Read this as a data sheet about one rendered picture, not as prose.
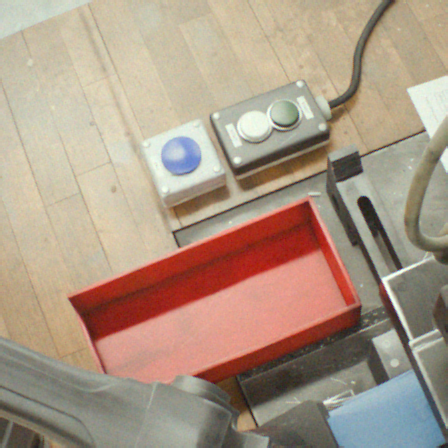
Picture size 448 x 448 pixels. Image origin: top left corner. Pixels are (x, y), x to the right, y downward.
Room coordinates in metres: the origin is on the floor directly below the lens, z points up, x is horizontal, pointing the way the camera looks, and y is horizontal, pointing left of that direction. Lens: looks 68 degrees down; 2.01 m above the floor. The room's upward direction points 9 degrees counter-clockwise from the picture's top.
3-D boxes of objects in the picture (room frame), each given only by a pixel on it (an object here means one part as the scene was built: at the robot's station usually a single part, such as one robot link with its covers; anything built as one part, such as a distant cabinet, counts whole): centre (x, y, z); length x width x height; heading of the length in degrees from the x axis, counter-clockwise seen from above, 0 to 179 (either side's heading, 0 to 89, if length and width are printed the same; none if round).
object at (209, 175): (0.51, 0.03, 0.90); 0.07 x 0.07 x 0.06; 14
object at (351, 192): (0.37, -0.14, 0.95); 0.15 x 0.03 x 0.10; 14
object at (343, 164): (0.43, -0.12, 0.95); 0.06 x 0.03 x 0.09; 14
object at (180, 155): (0.51, 0.03, 0.93); 0.04 x 0.04 x 0.02
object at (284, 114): (0.54, -0.07, 0.93); 0.03 x 0.03 x 0.02
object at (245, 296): (0.35, 0.03, 0.93); 0.25 x 0.12 x 0.06; 104
